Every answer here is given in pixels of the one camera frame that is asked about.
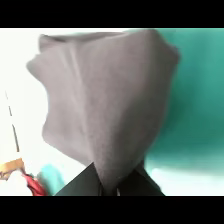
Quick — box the red garment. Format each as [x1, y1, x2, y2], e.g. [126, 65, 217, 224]
[21, 170, 47, 197]

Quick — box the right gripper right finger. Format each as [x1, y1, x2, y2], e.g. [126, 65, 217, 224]
[114, 159, 166, 197]

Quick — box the white garment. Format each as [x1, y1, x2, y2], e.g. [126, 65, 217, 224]
[0, 169, 34, 197]

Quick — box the teal garment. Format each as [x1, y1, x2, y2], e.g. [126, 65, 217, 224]
[36, 163, 67, 197]

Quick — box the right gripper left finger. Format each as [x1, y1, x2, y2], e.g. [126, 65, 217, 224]
[54, 162, 105, 197]

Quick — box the grey garment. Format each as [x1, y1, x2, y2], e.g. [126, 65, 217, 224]
[26, 29, 181, 196]

